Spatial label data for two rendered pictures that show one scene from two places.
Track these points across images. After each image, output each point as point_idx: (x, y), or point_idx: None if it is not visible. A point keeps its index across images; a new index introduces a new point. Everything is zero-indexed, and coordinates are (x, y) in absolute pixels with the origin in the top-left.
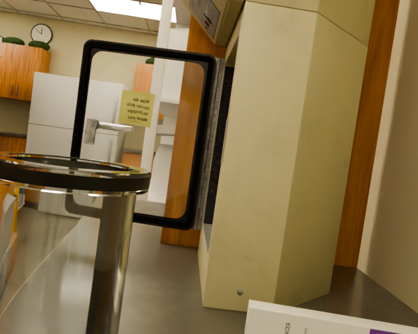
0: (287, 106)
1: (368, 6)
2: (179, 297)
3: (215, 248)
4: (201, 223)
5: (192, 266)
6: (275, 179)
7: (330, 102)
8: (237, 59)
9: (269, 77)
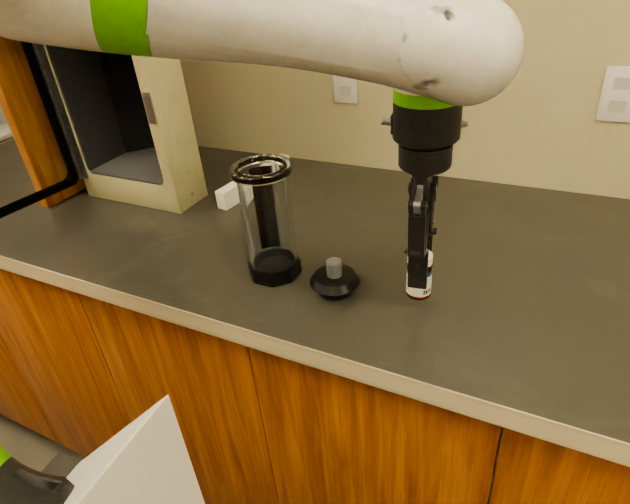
0: (173, 68)
1: None
2: (161, 219)
3: (174, 178)
4: (82, 172)
5: (113, 204)
6: (184, 118)
7: None
8: None
9: None
